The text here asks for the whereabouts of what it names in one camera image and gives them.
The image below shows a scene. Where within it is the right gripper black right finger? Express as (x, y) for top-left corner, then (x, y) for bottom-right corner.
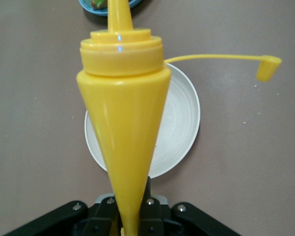
(137, 176), (239, 236)

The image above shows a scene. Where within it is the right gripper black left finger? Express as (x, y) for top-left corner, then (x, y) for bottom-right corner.
(4, 196), (123, 236)

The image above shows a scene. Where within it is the yellow squeeze bottle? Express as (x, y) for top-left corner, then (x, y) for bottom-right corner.
(76, 0), (283, 236)

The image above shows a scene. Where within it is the cream round plate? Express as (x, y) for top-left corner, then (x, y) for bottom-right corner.
(84, 62), (201, 179)

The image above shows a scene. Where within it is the blue round plate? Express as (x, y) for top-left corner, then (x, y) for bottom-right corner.
(79, 0), (145, 17)

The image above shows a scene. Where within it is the brown table cover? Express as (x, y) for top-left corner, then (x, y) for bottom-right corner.
(0, 0), (295, 236)

